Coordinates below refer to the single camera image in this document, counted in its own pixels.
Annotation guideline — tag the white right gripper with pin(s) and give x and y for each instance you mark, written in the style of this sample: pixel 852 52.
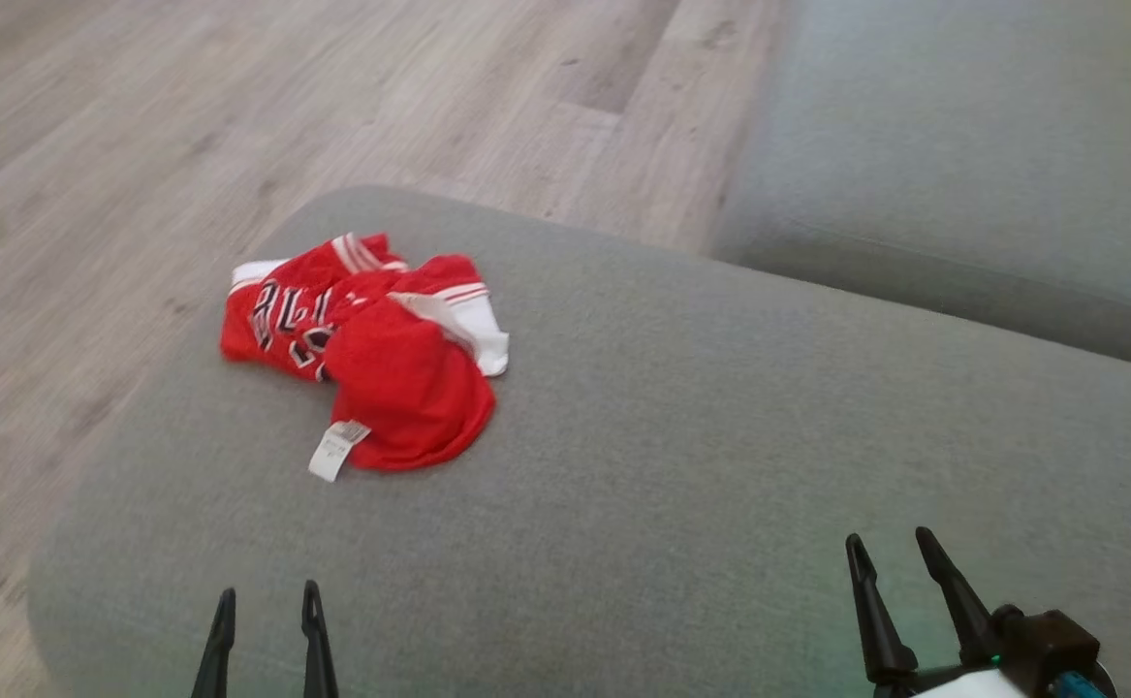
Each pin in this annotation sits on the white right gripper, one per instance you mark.
pixel 953 686

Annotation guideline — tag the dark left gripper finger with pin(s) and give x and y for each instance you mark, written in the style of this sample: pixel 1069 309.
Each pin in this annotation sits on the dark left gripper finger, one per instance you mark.
pixel 216 659
pixel 318 659

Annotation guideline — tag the red and white jersey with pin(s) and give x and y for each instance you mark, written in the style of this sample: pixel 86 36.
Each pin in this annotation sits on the red and white jersey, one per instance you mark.
pixel 400 397

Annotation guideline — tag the large grey sofa seat cushion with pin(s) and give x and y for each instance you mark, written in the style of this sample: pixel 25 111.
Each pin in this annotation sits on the large grey sofa seat cushion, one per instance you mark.
pixel 681 465

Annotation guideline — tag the small grey sofa cushion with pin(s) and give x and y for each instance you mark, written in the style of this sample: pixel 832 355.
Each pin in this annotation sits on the small grey sofa cushion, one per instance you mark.
pixel 962 155

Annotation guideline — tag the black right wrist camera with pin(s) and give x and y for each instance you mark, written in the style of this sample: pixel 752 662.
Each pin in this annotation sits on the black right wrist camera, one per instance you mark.
pixel 1050 645

